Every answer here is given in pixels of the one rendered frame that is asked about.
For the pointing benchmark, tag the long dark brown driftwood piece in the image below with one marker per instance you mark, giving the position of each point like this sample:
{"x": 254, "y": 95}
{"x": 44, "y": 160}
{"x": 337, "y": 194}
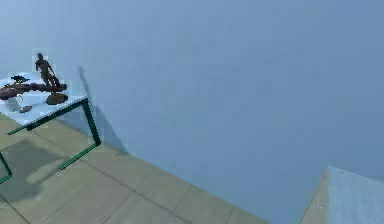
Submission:
{"x": 23, "y": 88}

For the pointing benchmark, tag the white mug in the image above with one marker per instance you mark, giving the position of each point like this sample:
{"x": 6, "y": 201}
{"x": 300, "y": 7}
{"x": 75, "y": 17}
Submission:
{"x": 13, "y": 103}

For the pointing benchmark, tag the dark brown human statue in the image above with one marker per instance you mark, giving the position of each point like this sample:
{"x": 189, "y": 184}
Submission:
{"x": 47, "y": 74}

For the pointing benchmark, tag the small flat brown object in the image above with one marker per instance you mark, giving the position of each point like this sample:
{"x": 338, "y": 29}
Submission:
{"x": 25, "y": 109}

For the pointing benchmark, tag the white table with green frame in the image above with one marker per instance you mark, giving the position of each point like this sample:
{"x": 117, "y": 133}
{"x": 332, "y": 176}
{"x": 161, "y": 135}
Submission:
{"x": 46, "y": 108}

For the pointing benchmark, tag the small black bonsai shape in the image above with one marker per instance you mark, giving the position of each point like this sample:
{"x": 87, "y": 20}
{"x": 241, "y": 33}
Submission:
{"x": 20, "y": 79}

